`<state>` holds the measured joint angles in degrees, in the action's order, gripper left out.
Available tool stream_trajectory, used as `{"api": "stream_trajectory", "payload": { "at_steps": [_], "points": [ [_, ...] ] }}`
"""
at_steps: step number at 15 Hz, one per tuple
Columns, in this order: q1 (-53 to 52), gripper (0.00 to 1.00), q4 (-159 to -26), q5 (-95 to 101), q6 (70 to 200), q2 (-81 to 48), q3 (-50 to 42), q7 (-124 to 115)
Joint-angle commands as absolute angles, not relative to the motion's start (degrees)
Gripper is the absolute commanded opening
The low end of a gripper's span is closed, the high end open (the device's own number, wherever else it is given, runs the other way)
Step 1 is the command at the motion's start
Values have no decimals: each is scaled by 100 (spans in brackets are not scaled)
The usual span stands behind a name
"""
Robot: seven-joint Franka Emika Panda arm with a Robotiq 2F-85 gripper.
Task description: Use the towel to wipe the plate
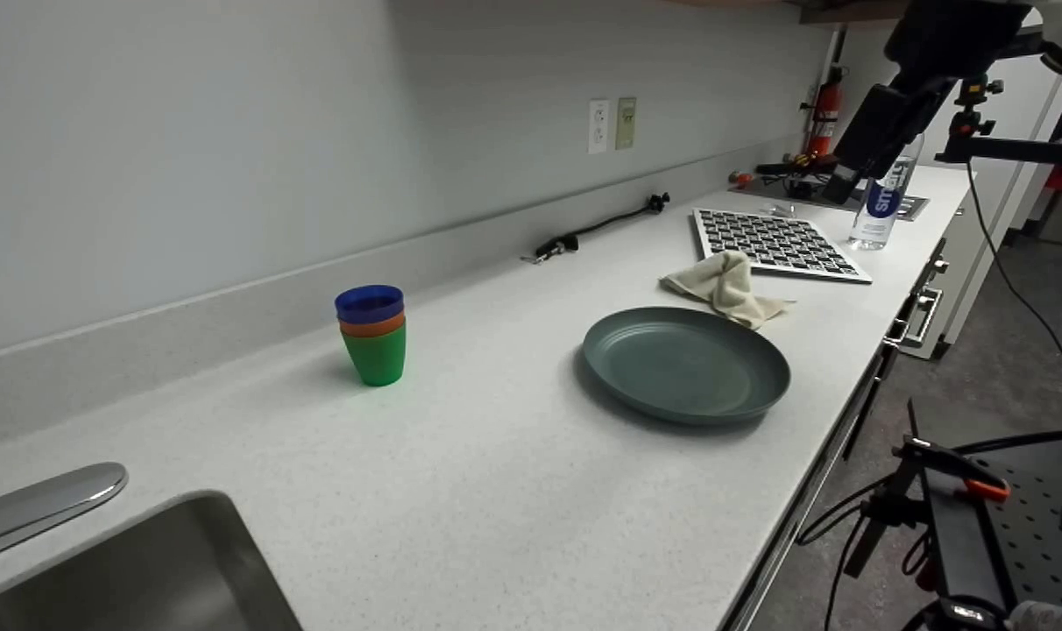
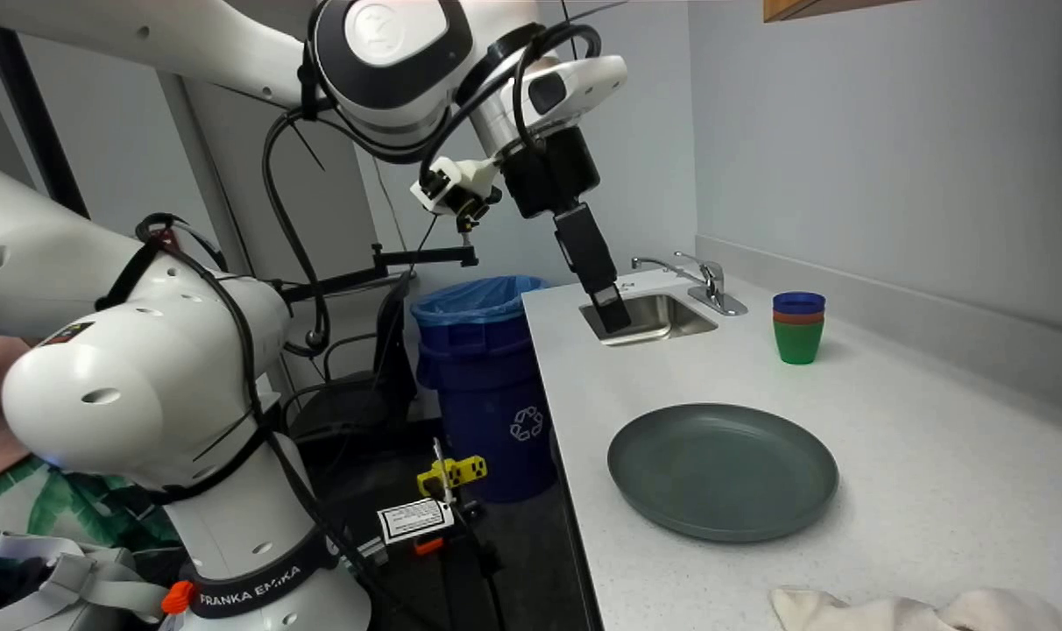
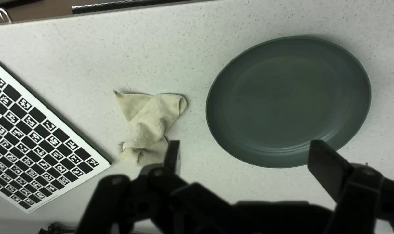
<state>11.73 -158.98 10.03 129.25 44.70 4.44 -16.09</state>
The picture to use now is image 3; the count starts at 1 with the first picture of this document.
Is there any beige cloth towel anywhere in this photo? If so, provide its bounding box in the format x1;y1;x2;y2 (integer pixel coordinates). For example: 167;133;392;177
112;88;190;166

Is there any silver drawer handle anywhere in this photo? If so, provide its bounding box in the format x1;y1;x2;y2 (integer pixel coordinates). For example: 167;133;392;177
0;6;15;26

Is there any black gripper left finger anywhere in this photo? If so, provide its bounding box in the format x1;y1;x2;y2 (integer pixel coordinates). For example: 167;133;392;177
77;139;233;234

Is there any dark teal round plate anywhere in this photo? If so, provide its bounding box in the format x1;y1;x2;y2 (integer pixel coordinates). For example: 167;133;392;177
204;35;373;169

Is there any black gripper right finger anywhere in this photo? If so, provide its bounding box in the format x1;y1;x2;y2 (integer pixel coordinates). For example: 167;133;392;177
307;139;394;234

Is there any black white calibration board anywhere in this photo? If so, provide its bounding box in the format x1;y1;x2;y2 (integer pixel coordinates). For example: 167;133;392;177
0;58;113;214

